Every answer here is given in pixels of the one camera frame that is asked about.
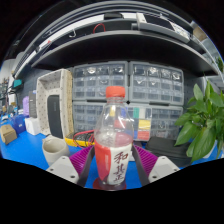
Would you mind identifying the clear red-capped drink bottle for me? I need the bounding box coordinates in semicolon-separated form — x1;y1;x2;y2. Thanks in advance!
93;85;135;192

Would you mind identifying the black speaker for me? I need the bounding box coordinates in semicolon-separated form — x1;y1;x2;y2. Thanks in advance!
46;94;64;138

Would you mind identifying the blue box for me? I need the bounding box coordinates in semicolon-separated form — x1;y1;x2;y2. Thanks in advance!
9;114;27;135

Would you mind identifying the grey small-parts drawer cabinet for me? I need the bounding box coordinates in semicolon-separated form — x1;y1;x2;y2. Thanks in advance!
72;101;104;133
72;61;129;103
128;60;185;106
128;103;184;141

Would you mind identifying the small white box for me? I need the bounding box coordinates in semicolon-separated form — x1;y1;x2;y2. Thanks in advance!
24;116;42;136

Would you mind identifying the small brown cardboard box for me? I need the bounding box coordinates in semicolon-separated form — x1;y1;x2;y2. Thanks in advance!
0;124;18;145

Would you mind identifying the purple container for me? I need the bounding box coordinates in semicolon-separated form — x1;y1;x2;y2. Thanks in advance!
22;96;30;118

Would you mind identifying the green potted plant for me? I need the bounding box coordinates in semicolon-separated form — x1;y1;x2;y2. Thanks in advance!
173;79;224;163

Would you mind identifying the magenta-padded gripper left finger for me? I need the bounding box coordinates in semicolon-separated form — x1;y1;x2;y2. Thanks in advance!
45;144;96;188

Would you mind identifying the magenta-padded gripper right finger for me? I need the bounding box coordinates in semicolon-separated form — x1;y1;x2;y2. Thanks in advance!
131;144;181;187

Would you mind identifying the black shelf unit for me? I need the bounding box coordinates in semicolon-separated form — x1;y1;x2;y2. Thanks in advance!
13;11;223;78

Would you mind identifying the clear colourful parts organizer box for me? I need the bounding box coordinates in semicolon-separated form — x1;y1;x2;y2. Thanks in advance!
131;106;154;142

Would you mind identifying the black zip case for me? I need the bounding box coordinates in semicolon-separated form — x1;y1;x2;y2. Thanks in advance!
145;136;193;168

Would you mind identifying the grey and white mug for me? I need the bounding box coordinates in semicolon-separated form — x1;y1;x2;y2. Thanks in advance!
41;134;71;167

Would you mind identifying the beige perforated storage box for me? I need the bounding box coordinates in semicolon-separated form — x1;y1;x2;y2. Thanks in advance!
35;68;75;137

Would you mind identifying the grey upright box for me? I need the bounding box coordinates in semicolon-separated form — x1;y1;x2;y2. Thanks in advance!
28;90;38;118

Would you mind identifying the yellow multimeter with red leads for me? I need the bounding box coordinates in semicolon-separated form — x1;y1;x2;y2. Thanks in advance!
64;129;96;148

